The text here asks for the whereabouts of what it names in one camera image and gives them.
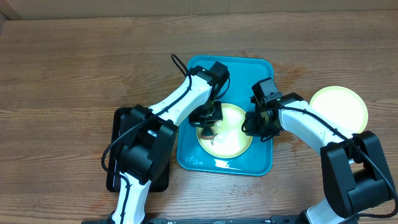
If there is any yellow-green plate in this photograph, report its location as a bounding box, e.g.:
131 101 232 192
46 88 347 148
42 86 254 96
196 103 252 159
310 86 369 133

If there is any green orange scrub sponge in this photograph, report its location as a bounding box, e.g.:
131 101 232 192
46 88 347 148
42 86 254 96
199 126 216 140

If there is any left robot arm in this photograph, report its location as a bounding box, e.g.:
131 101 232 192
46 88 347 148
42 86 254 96
101 62 230 223

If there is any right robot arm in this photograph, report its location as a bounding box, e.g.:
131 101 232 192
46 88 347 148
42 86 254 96
241 78 397 223

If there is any teal plastic tray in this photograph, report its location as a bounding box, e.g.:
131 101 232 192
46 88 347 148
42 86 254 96
177 55 274 176

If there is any black plastic tray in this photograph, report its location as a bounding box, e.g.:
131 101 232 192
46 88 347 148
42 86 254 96
106 107 170 192

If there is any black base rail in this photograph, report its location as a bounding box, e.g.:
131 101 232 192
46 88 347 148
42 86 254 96
81 214 305 224

